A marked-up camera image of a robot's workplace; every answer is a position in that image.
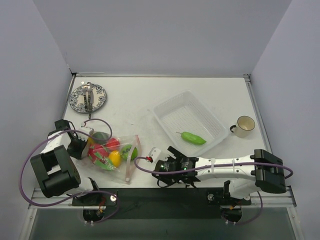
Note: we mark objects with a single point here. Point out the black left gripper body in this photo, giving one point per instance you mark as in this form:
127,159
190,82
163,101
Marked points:
81,148

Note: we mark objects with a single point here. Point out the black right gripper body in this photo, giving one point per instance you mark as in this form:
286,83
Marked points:
173,166

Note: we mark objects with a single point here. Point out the white plastic basket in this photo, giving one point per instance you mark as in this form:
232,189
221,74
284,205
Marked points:
185,113

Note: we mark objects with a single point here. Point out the yellow fake lemon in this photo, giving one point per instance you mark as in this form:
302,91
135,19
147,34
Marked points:
115,158

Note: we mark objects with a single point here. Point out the clear zip top bag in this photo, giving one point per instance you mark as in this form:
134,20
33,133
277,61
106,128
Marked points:
121,175

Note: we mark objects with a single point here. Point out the green fake watermelon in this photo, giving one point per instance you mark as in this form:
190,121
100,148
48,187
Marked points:
125,150

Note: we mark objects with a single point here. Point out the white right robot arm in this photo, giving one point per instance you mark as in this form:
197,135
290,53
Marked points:
261,171

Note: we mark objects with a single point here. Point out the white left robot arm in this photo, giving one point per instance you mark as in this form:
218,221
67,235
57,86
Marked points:
54,166

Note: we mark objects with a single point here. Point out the red fake dragon fruit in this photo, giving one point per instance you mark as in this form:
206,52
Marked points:
99,155

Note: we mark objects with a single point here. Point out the dark green fake avocado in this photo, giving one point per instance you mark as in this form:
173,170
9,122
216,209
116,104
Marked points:
100,137

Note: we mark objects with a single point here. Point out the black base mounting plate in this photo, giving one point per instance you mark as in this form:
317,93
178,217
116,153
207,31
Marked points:
156,212

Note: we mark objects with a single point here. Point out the blue patterned plate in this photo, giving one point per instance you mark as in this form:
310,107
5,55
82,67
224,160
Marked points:
93,100

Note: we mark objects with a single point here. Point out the metal fork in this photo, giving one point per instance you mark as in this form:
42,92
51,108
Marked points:
84,94

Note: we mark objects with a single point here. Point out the metal spoon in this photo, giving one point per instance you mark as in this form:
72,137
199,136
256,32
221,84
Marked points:
89,90

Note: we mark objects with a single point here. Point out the cream mug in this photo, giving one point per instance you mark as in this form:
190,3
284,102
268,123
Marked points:
243,126

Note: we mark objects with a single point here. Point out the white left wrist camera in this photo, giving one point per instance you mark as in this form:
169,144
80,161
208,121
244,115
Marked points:
85,132

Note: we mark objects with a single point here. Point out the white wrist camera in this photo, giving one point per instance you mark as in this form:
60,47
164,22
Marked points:
85,132
155,154

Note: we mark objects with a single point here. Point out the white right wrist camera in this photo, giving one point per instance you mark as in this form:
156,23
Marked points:
155,154

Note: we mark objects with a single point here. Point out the aluminium front rail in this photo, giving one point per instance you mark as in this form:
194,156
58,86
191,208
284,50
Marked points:
195,197

